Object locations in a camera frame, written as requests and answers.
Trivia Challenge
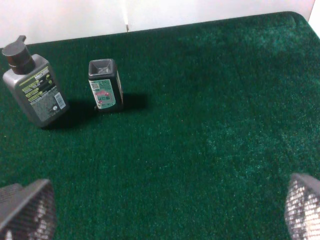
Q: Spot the black textured right gripper right finger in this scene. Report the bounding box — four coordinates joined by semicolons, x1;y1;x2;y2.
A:
284;173;320;240

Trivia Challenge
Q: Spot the small black labelled bottle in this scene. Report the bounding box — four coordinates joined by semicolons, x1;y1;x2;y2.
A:
88;58;124;113

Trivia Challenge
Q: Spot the grey pump lotion bottle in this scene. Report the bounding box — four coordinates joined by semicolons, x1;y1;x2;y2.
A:
2;35;70;128

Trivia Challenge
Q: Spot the green felt table mat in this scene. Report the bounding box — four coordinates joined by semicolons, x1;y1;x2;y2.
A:
0;11;320;240

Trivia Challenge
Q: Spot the black textured right gripper left finger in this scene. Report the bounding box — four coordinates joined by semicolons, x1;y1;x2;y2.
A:
0;179;56;240

